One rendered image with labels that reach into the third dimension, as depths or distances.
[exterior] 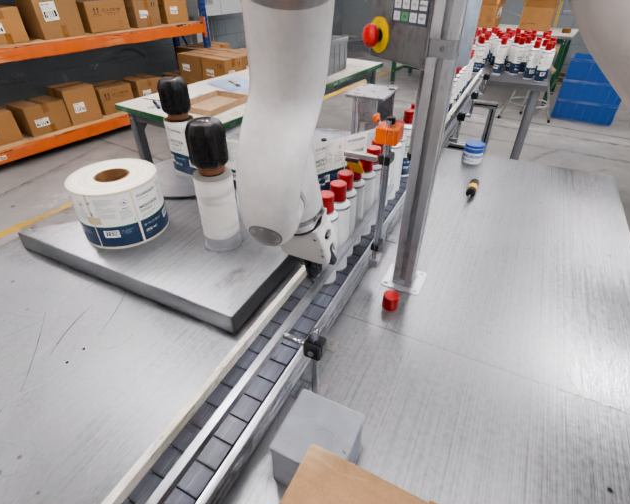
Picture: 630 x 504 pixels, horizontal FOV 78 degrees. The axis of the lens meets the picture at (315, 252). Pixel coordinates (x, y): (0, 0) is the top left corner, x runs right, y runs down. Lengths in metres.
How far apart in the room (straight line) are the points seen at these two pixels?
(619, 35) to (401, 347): 0.64
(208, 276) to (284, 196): 0.46
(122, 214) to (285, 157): 0.61
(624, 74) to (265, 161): 0.32
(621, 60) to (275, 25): 0.27
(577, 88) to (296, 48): 5.11
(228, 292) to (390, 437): 0.41
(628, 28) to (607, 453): 0.65
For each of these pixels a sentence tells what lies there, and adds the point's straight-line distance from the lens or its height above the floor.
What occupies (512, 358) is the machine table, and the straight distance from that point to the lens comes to 0.85.
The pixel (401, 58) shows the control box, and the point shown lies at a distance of 0.78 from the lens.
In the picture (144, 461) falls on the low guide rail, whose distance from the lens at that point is 0.61.
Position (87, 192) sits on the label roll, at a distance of 1.00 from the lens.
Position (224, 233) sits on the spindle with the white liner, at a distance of 0.93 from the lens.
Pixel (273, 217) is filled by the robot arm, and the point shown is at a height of 1.18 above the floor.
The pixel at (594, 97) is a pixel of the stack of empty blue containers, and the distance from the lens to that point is 5.47.
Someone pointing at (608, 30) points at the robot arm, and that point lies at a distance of 0.26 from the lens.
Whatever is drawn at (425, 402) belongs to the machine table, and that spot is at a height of 0.83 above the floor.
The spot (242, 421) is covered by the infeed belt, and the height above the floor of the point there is 0.88.
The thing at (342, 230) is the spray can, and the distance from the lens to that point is 0.80.
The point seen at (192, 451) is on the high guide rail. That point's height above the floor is 0.96.
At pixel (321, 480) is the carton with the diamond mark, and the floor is 1.12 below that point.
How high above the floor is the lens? 1.43
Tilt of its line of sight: 36 degrees down
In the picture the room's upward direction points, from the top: straight up
